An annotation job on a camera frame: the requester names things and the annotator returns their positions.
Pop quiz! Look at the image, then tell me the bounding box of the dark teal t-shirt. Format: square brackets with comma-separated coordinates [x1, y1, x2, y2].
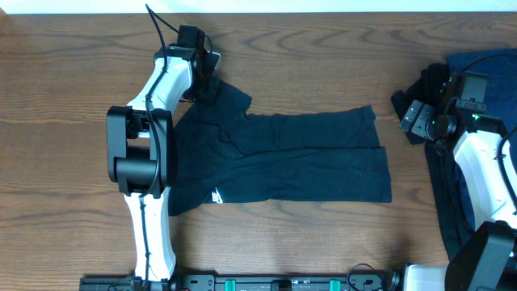
[169, 82, 392, 216]

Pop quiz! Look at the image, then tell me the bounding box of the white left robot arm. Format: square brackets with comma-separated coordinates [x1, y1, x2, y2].
[107, 25, 221, 290]

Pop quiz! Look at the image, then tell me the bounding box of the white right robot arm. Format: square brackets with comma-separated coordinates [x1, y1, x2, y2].
[399, 72, 516, 290]

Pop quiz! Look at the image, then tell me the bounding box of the black garment in pile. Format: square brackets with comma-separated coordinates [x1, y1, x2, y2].
[391, 63, 474, 259]

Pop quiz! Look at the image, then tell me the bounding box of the blue garment in pile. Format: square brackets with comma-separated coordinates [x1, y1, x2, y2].
[447, 49, 516, 229]

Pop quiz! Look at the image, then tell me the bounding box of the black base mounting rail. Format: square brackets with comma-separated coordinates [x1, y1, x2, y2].
[78, 271, 402, 291]

